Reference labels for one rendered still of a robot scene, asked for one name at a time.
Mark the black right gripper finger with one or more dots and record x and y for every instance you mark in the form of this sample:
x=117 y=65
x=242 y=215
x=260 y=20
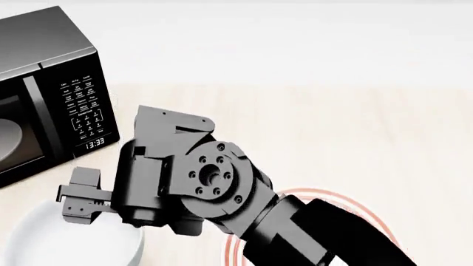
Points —
x=188 y=227
x=79 y=213

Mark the white bowl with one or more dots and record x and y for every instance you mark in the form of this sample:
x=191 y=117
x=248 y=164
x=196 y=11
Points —
x=55 y=243

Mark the white plate with red rings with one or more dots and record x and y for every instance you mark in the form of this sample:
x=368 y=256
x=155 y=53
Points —
x=364 y=213

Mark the glass microwave turntable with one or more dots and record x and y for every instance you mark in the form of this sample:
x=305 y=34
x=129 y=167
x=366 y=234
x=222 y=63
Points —
x=8 y=138

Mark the black microwave oven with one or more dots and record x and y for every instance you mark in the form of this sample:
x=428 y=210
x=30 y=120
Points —
x=55 y=83

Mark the grey gripper camera mount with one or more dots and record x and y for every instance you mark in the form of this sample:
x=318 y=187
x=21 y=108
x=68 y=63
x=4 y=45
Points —
x=159 y=124

